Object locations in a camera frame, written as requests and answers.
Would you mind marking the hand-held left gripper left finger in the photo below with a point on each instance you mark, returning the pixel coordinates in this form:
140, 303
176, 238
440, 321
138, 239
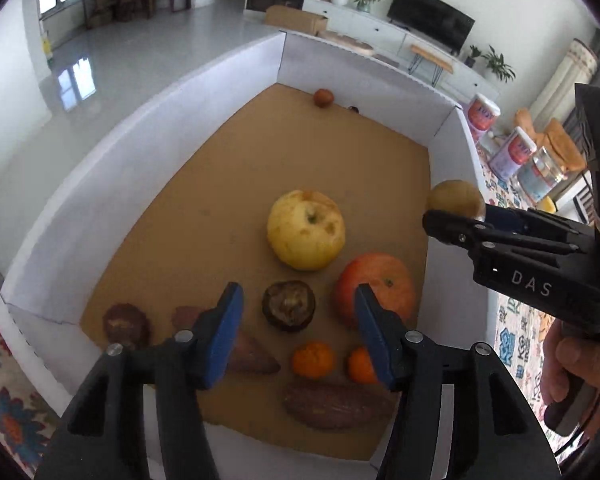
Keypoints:
222, 340

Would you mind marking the small mandarin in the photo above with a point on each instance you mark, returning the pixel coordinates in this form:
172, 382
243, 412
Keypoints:
360, 366
313, 360

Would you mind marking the clear jar gold lid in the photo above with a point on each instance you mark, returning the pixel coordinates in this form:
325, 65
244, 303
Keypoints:
542, 175

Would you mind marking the small hairpin-leg wooden bench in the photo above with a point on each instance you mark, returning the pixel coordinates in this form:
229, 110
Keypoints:
430, 56

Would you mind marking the pointed purple sweet potato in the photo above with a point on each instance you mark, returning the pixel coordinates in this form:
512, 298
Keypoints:
252, 357

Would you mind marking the green-brown kiwi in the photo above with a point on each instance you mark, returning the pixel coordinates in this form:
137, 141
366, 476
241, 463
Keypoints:
455, 199

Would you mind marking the white television cabinet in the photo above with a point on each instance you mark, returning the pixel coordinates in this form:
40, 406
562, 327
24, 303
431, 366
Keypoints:
365, 25

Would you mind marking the small potted plant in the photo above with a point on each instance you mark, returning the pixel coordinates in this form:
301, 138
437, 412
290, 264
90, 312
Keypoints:
473, 56

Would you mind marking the round brown passion fruit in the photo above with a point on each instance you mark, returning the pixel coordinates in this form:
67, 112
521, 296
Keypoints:
324, 98

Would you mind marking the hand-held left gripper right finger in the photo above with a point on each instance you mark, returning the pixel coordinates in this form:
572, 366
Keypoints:
375, 340

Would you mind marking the long purple sweet potato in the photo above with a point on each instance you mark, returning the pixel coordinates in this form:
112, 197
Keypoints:
335, 405

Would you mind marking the brown cardboard box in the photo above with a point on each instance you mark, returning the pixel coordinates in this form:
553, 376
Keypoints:
295, 19

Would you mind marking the black television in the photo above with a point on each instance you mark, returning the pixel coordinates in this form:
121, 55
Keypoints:
430, 17

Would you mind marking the large red-orange apple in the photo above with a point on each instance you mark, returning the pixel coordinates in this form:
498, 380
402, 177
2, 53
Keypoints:
380, 285

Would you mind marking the pink label can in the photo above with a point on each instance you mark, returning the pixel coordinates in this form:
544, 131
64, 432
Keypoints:
512, 154
481, 116

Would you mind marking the orange bean bag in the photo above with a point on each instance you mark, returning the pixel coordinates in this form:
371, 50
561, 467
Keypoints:
555, 140

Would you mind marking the large leafy potted plant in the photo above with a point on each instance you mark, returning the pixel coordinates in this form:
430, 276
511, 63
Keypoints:
499, 62

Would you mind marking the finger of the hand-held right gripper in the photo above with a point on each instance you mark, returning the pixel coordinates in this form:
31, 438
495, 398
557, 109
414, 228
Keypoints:
502, 216
450, 225

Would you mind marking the small yellow-lidded jar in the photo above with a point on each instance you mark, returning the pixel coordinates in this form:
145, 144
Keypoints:
547, 204

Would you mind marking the covered standing air conditioner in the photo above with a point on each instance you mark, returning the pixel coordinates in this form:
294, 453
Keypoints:
565, 80

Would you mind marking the person's right hand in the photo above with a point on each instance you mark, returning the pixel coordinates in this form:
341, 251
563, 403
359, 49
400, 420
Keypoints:
567, 360

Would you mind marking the floral cloth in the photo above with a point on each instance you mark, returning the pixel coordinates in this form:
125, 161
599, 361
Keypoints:
10, 410

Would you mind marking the white cardboard box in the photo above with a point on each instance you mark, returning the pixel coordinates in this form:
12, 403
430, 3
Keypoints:
205, 200

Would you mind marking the yellow apple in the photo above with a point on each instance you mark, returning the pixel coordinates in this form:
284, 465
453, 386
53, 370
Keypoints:
305, 230

